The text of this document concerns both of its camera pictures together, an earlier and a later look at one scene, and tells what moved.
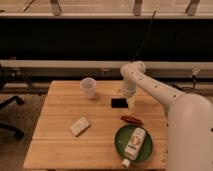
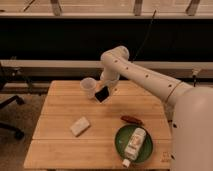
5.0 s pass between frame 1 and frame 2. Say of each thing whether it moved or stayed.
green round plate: stayed
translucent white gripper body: moved
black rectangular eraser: moved
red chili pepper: stayed
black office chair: stayed
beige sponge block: stayed
